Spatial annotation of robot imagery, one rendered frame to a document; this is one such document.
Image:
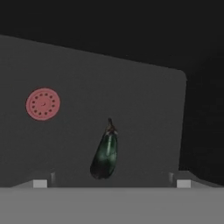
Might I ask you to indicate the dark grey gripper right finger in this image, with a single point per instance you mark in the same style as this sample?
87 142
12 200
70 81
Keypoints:
182 178

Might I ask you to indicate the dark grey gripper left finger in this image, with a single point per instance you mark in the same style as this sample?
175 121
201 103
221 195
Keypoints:
43 179

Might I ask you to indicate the red round sink drain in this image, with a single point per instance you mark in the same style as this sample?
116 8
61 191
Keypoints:
43 104

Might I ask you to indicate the dark grey sink basin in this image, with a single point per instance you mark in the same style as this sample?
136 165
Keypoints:
116 102

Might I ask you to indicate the dark green eggplant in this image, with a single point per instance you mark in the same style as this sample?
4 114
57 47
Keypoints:
105 154

